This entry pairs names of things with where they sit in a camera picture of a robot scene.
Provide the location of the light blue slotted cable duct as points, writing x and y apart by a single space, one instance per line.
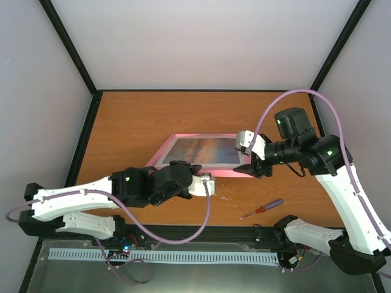
166 257

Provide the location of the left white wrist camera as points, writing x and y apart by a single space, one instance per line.
202 185

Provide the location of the blue red handled screwdriver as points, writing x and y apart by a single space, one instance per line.
266 207

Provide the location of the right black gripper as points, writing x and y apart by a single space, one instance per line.
256 168

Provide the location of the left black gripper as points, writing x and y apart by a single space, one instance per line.
193 168

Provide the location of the sunset photo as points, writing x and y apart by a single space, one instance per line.
206 150

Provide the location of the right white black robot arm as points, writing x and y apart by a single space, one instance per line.
359 248

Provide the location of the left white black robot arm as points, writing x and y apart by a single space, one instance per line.
54 211

